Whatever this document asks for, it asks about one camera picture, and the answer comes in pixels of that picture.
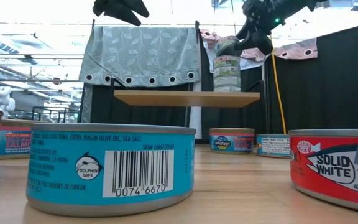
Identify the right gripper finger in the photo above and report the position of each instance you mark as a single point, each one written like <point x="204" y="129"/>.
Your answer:
<point x="261" y="43"/>
<point x="244" y="35"/>

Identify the black curtain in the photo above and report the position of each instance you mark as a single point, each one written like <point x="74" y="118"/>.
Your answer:
<point x="148" y="115"/>
<point x="337" y="87"/>

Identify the pink curtain with eyelets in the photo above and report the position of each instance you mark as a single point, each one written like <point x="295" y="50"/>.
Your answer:
<point x="297" y="51"/>

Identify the white robot figure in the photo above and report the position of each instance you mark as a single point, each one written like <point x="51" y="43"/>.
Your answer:
<point x="3" y="102"/>

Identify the white curtain strip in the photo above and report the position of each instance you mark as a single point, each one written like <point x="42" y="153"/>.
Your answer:
<point x="195" y="119"/>

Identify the wooden shelf black metal legs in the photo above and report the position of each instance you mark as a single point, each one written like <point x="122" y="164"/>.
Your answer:
<point x="185" y="99"/>

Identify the red solid white tuna can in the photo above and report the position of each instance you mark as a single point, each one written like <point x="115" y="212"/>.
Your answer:
<point x="334" y="174"/>

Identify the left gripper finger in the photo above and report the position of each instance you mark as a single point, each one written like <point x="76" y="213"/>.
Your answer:
<point x="135" y="7"/>
<point x="126" y="17"/>

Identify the grey leaf pattern curtain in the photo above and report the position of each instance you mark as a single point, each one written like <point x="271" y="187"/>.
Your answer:
<point x="141" y="53"/>

